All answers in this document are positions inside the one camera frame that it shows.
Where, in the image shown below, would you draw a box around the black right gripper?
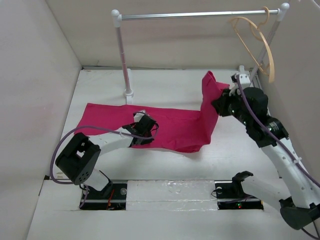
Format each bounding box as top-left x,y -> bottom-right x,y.
212,87 -> 253,127

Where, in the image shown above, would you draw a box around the pink trousers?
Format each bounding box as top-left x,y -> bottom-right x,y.
76,71 -> 229,153

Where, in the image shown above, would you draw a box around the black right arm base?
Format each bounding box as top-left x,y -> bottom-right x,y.
211,171 -> 264,210

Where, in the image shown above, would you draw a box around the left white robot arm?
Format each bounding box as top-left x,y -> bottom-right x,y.
54,111 -> 159,199

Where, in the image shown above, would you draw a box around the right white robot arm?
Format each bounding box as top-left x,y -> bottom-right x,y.
211,87 -> 320,230

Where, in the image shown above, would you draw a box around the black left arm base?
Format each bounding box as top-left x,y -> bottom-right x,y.
79,181 -> 128,211

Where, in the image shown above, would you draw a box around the beige wooden hanger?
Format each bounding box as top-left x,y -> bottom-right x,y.
228,6 -> 275,84

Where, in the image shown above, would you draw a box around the white clothes rack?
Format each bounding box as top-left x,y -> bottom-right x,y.
107,1 -> 290,104

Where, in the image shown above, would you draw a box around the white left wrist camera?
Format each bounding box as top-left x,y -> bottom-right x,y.
133,110 -> 146,123

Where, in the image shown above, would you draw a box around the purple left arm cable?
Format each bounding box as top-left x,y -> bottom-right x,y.
49,111 -> 160,208

